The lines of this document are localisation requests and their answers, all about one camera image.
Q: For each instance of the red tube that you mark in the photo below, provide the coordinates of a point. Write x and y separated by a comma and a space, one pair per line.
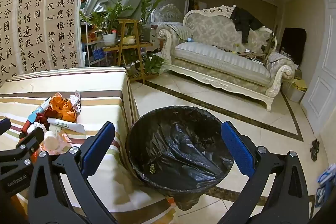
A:
26, 127

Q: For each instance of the bin with black bag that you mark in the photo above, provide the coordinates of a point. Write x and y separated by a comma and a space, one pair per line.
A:
170, 140

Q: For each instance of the blue and white tube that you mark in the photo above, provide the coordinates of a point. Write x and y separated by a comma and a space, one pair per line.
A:
36, 111

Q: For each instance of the black jacket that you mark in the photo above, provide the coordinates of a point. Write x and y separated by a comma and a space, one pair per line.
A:
244, 19

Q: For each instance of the dark shoes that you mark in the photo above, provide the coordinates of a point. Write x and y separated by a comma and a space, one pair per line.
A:
314, 151

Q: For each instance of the cardboard box with yellow papers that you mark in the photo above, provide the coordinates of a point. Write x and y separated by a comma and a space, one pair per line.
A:
295, 94

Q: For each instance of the ornate cream armchair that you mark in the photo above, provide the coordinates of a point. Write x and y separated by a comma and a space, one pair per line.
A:
168, 12

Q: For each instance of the metal storage rack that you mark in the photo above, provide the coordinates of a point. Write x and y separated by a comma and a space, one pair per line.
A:
92, 43

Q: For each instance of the potted plant in white pot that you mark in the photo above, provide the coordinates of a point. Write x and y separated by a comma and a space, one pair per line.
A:
109, 39

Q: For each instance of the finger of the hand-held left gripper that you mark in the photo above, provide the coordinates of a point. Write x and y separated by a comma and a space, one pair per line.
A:
4, 125
31, 138

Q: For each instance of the striped tablecloth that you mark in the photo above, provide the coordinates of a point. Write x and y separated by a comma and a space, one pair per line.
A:
99, 90

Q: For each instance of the black rectangular panel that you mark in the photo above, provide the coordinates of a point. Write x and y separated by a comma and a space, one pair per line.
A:
292, 43

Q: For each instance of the pile of papers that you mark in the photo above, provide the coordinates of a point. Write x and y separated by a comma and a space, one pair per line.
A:
249, 54

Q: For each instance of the tall plant in dark pot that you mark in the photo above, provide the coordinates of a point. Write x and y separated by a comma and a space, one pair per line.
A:
145, 32

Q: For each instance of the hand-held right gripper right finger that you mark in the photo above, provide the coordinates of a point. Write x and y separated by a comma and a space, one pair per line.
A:
236, 148

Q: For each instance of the wooden plant stand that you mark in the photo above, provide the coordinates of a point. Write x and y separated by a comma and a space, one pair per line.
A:
121, 37

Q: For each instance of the white panel door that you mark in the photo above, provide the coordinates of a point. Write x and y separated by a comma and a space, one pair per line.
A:
320, 87

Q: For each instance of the ornate cream sofa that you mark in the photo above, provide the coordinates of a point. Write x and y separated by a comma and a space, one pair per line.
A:
218, 56

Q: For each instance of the calligraphy wall scroll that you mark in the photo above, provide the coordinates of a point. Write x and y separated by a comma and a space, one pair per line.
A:
34, 16

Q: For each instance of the blue and white slipper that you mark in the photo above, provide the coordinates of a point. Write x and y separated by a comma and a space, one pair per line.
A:
326, 174
324, 196

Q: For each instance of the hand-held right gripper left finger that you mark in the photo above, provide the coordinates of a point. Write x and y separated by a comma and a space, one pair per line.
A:
98, 145

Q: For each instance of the yellow bowl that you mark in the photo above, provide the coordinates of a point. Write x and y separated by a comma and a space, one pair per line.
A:
129, 40

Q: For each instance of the small leafy floor plant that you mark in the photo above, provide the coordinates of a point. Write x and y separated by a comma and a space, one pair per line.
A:
155, 64

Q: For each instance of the silver wrapper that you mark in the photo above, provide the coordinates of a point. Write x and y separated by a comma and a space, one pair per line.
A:
76, 102

